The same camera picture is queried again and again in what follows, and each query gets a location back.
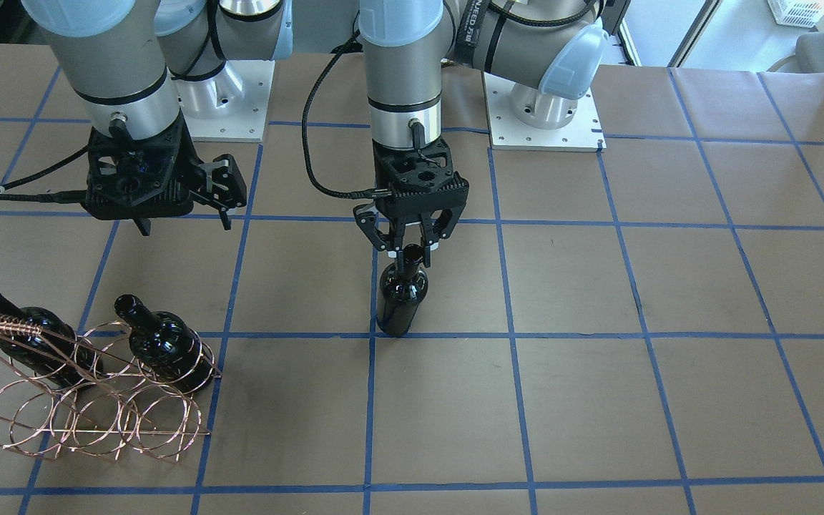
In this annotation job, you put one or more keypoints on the dark bottle in basket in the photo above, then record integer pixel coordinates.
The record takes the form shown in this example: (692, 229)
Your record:
(43, 354)
(165, 344)

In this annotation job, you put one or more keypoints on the dark glass wine bottle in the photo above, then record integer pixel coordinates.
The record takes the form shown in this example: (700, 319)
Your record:
(402, 288)

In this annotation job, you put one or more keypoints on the copper wire wine basket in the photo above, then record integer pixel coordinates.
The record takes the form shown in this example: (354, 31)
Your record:
(126, 407)

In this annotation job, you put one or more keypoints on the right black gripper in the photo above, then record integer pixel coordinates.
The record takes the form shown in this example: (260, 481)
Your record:
(220, 180)

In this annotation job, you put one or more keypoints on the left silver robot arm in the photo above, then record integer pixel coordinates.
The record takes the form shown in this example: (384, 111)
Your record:
(554, 47)

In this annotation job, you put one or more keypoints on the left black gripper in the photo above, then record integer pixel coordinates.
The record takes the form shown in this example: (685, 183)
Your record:
(410, 223)

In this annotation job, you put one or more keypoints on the dark bottle in basket near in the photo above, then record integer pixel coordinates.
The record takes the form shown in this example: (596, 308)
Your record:
(165, 344)

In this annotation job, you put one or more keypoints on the dark bottle in basket far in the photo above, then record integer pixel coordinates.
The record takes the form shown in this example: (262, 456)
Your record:
(43, 354)

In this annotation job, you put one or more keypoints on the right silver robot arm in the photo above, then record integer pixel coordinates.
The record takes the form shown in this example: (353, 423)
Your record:
(145, 70)

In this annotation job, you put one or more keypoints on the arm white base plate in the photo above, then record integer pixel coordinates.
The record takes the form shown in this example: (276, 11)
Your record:
(523, 118)
(230, 107)

